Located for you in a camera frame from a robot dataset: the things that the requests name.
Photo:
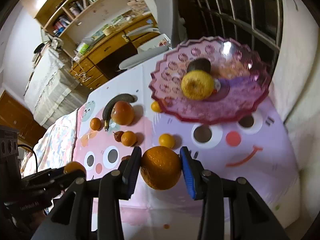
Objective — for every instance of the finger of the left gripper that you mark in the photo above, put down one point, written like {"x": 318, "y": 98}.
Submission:
{"x": 55, "y": 176}

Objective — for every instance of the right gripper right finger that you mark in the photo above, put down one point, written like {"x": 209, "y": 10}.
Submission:
{"x": 204, "y": 185}

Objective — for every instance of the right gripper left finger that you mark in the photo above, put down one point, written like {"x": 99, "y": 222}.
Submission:
{"x": 117, "y": 185}

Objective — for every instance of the large orange mandarin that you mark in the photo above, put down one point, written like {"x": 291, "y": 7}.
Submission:
{"x": 160, "y": 168}

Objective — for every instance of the red lychee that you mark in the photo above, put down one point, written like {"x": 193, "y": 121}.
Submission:
{"x": 117, "y": 135}
{"x": 125, "y": 158}

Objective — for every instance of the yellow pear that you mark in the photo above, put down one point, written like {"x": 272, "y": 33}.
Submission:
{"x": 197, "y": 85}

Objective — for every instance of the dark avocado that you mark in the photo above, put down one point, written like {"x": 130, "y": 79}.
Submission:
{"x": 202, "y": 64}

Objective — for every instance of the small yellow citrus front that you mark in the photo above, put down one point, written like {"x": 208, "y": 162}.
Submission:
{"x": 167, "y": 140}

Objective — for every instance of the red apple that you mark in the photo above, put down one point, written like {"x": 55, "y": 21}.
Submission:
{"x": 123, "y": 113}

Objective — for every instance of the lace covered cabinet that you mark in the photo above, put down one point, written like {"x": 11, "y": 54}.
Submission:
{"x": 52, "y": 91}

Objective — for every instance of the small yellow citrus near bowl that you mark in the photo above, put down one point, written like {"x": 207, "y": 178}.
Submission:
{"x": 156, "y": 107}

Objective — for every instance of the overripe dark banana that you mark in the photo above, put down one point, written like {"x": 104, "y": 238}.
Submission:
{"x": 110, "y": 105}

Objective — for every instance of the pink plastic fruit bowl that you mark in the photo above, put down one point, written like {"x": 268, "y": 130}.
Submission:
{"x": 241, "y": 81}

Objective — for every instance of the wooden desk with drawers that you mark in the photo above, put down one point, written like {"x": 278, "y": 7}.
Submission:
{"x": 101, "y": 63}

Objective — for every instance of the white pillow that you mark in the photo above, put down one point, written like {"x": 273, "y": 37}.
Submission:
{"x": 295, "y": 94}

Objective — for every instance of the white storage box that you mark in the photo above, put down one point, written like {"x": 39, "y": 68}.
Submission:
{"x": 158, "y": 41}

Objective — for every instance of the grey office chair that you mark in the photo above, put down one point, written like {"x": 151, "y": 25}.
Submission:
{"x": 169, "y": 23}

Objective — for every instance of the wooden bookshelf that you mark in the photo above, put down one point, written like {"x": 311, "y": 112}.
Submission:
{"x": 73, "y": 20}

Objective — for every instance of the metal window grille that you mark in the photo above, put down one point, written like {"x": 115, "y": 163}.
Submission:
{"x": 256, "y": 23}

